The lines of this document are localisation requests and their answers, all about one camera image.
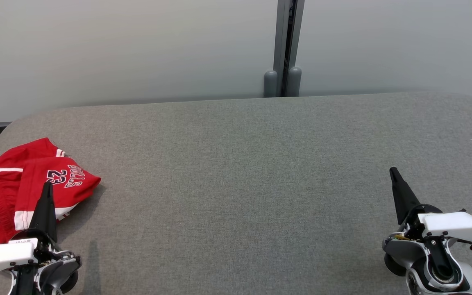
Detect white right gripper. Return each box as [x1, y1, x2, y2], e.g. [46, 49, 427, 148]
[389, 167, 472, 243]

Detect red shorts with white band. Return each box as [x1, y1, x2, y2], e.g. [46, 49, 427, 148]
[0, 157, 101, 251]

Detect grey cylinder post foot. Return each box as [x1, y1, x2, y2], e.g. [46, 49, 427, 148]
[264, 70, 278, 98]
[287, 66, 302, 97]

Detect grey partition post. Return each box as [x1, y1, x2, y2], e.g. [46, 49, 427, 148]
[273, 0, 305, 98]

